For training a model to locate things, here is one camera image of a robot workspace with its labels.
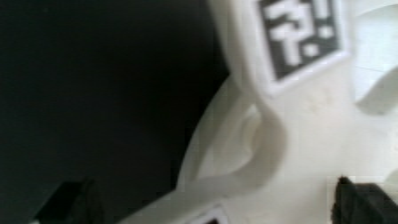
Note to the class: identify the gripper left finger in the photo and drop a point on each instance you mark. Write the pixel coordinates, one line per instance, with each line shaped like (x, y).
(74, 206)

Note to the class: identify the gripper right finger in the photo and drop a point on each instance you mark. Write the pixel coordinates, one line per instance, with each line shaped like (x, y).
(363, 204)

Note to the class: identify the white round table top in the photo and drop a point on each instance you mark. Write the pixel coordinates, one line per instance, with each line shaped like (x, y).
(221, 147)

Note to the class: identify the white table base plate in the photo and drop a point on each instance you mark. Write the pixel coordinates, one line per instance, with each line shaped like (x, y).
(312, 54)

